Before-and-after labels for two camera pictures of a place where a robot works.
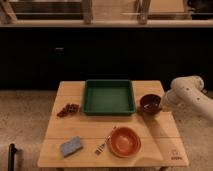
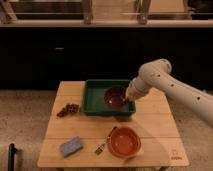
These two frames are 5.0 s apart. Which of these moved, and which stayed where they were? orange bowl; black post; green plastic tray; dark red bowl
Moved: dark red bowl
Stayed: black post; orange bowl; green plastic tray
